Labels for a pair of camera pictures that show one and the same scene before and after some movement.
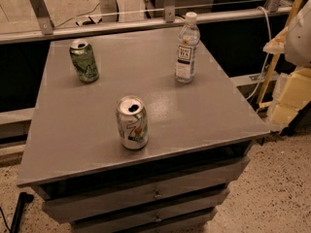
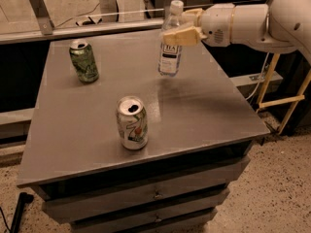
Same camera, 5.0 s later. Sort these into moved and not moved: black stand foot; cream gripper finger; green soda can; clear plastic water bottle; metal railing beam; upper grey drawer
Moved: clear plastic water bottle; cream gripper finger
Not moved: black stand foot; metal railing beam; upper grey drawer; green soda can
